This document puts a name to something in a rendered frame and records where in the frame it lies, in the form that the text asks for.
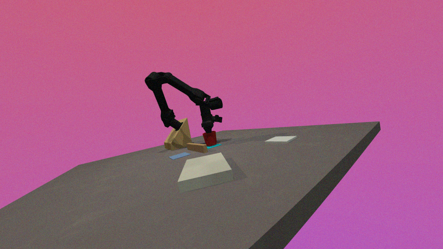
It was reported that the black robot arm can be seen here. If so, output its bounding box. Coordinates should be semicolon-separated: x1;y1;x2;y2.
145;72;223;131

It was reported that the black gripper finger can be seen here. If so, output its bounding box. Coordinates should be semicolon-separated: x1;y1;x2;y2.
203;126;213;133

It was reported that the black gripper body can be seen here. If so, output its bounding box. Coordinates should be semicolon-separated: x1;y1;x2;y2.
201;111;214;127

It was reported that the tan wooden bar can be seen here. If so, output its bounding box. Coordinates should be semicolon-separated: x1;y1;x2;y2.
187;143;208;153

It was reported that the dark red cup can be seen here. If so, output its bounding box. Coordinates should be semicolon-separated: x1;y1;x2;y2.
203;131;217;146

